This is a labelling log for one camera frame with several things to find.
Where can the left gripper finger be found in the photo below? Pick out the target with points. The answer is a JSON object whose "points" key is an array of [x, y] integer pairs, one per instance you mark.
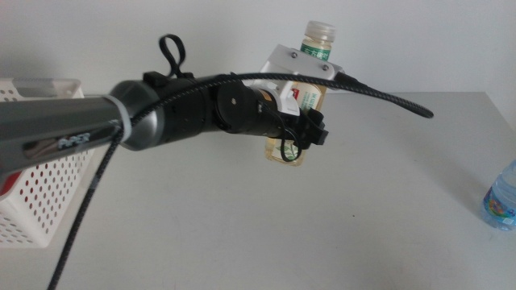
{"points": [[314, 121]]}

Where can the yellow tea bottle green label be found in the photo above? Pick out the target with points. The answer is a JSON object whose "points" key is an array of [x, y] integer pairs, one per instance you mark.
{"points": [[318, 40]]}

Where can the small water bottle blue cap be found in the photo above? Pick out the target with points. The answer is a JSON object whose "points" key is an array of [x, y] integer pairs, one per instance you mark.
{"points": [[502, 197]]}

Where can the left robot arm black grey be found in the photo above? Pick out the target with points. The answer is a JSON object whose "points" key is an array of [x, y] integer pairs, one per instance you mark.
{"points": [[60, 121]]}

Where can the white perforated plastic basket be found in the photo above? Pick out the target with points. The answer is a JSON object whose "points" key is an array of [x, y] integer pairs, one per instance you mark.
{"points": [[44, 193]]}

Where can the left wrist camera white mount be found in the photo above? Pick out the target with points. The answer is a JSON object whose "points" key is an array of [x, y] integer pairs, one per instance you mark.
{"points": [[298, 64]]}

